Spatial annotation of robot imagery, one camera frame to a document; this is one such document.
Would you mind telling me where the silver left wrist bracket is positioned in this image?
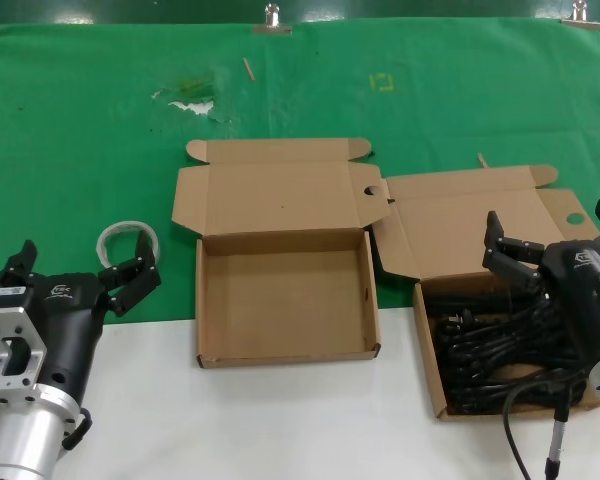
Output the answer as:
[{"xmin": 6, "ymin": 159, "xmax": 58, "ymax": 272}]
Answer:
[{"xmin": 0, "ymin": 306, "xmax": 48, "ymax": 405}]

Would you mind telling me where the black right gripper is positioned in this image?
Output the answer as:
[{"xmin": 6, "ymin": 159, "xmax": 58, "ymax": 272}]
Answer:
[{"xmin": 482, "ymin": 198, "xmax": 600, "ymax": 375}]

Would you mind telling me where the green table cloth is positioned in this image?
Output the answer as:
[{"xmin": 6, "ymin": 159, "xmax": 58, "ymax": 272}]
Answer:
[{"xmin": 0, "ymin": 17, "xmax": 600, "ymax": 329}]

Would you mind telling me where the silver binder clip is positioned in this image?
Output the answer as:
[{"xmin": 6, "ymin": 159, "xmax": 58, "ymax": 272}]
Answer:
[
  {"xmin": 252, "ymin": 2, "xmax": 293, "ymax": 36},
  {"xmin": 561, "ymin": 0, "xmax": 600, "ymax": 30}
]

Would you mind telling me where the open cardboard box with round hole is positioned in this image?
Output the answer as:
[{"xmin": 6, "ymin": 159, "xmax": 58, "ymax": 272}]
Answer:
[{"xmin": 369, "ymin": 163, "xmax": 600, "ymax": 423}]

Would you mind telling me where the open cardboard box with thumb notch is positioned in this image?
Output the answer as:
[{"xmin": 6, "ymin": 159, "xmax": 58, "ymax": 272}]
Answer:
[{"xmin": 170, "ymin": 137, "xmax": 392, "ymax": 370}]

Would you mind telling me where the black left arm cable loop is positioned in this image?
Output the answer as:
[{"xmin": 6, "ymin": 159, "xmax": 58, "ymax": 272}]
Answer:
[{"xmin": 63, "ymin": 407, "xmax": 94, "ymax": 450}]

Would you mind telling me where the black right arm cable with connector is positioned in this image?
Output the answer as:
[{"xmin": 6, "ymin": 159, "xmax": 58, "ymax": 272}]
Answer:
[{"xmin": 501, "ymin": 367, "xmax": 599, "ymax": 480}]

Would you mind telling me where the clear tape roll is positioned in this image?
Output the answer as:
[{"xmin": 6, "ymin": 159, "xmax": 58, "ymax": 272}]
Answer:
[{"xmin": 95, "ymin": 219, "xmax": 162, "ymax": 271}]

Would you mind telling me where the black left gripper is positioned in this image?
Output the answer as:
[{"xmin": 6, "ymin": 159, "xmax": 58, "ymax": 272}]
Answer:
[{"xmin": 0, "ymin": 230, "xmax": 162, "ymax": 402}]

